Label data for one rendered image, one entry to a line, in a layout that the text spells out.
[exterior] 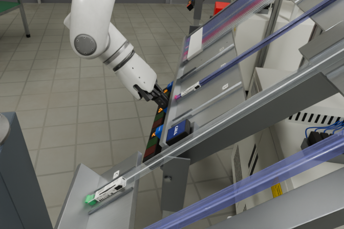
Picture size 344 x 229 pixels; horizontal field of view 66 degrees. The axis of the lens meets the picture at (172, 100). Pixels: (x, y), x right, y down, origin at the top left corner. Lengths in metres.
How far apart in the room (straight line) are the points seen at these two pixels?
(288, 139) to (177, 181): 0.42
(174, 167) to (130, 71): 0.26
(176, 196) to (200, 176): 0.91
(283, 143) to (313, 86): 0.37
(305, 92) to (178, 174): 0.27
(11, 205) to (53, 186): 0.76
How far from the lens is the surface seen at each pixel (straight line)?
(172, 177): 0.55
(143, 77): 0.68
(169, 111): 0.67
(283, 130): 0.89
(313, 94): 0.50
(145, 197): 1.39
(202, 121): 0.57
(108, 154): 1.59
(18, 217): 0.79
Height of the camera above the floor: 1.13
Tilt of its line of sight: 34 degrees down
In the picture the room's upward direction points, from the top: 5 degrees clockwise
